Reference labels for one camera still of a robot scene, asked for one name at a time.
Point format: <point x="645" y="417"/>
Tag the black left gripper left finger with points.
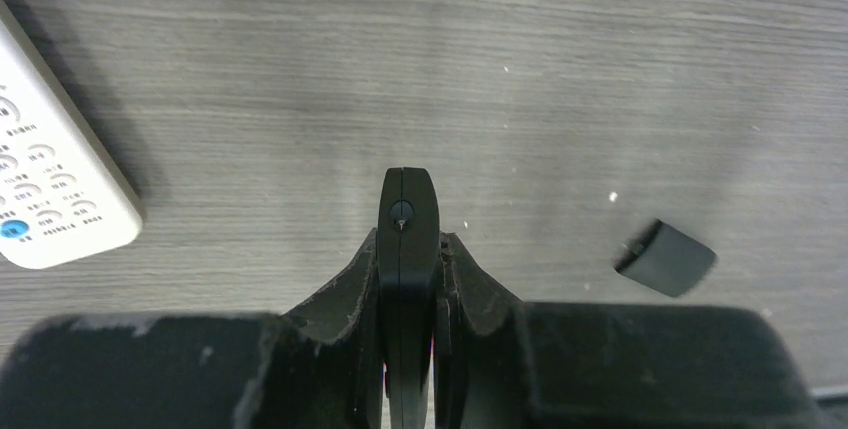
<point x="316" y="366"/>

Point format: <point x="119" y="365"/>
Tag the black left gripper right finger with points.
<point x="501" y="362"/>

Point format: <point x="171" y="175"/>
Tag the black remote control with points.
<point x="407" y="256"/>

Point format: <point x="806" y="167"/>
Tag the black battery compartment cover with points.
<point x="665" y="259"/>

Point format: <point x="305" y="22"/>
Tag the white remote control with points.
<point x="63" y="198"/>

